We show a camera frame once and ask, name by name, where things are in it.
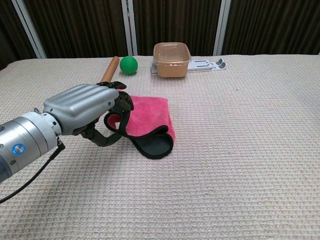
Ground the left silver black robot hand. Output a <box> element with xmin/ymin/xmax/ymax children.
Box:
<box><xmin>42</xmin><ymin>81</ymin><xmax>135</xmax><ymax>148</ymax></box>

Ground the tan plastic container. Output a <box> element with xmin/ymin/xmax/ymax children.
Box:
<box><xmin>153</xmin><ymin>42</ymin><xmax>192</xmax><ymax>79</ymax></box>

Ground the pink black-edged cloth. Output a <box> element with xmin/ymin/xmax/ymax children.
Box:
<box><xmin>103</xmin><ymin>95</ymin><xmax>176</xmax><ymax>160</ymax></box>

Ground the white folding stand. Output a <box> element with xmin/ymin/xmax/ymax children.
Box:
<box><xmin>150</xmin><ymin>58</ymin><xmax>227</xmax><ymax>75</ymax></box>

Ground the beige woven tablecloth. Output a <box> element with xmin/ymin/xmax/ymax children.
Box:
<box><xmin>0</xmin><ymin>53</ymin><xmax>320</xmax><ymax>240</ymax></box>

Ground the white partition frame post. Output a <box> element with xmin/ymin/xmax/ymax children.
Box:
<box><xmin>11</xmin><ymin>0</ymin><xmax>48</xmax><ymax>59</ymax></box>
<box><xmin>121</xmin><ymin>0</ymin><xmax>139</xmax><ymax>56</ymax></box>
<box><xmin>213</xmin><ymin>0</ymin><xmax>232</xmax><ymax>56</ymax></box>

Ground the dark ribbed partition panel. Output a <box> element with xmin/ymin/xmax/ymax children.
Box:
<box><xmin>0</xmin><ymin>0</ymin><xmax>41</xmax><ymax>71</ymax></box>
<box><xmin>132</xmin><ymin>0</ymin><xmax>223</xmax><ymax>57</ymax></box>
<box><xmin>221</xmin><ymin>0</ymin><xmax>320</xmax><ymax>56</ymax></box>
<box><xmin>23</xmin><ymin>0</ymin><xmax>129</xmax><ymax>59</ymax></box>

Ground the wooden rolling pin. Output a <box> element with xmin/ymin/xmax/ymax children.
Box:
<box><xmin>99</xmin><ymin>56</ymin><xmax>120</xmax><ymax>83</ymax></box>

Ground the green ball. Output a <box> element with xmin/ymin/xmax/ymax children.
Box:
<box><xmin>119</xmin><ymin>55</ymin><xmax>139</xmax><ymax>76</ymax></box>

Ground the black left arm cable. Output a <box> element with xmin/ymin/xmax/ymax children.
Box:
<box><xmin>0</xmin><ymin>139</ymin><xmax>67</xmax><ymax>204</ymax></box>

